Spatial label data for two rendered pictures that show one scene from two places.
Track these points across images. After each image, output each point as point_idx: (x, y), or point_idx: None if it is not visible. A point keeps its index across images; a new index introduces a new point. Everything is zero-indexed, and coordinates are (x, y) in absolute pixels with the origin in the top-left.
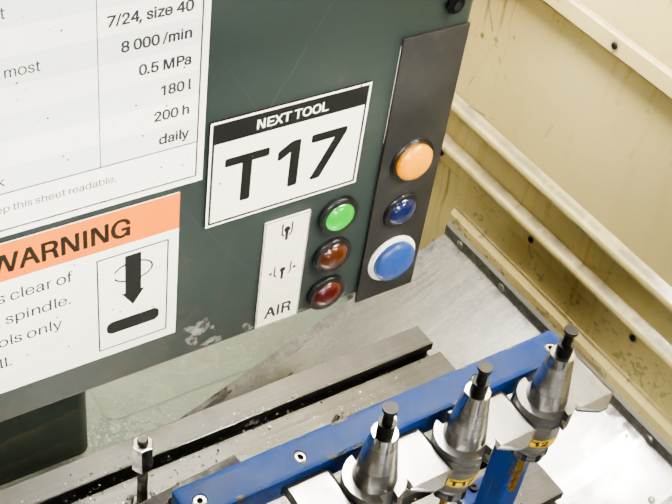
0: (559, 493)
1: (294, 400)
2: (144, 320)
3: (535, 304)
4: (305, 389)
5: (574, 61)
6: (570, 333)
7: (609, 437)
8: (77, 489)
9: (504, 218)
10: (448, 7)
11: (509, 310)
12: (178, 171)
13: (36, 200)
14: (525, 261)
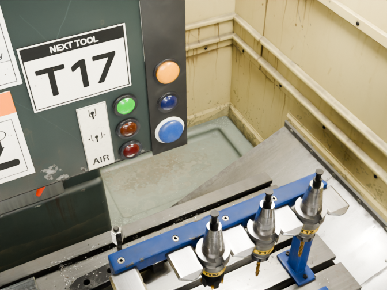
0: (333, 256)
1: (200, 208)
2: (11, 166)
3: (327, 160)
4: (206, 203)
5: (339, 34)
6: (318, 173)
7: (365, 228)
8: (91, 251)
9: (311, 117)
10: None
11: (315, 163)
12: (3, 78)
13: None
14: (322, 138)
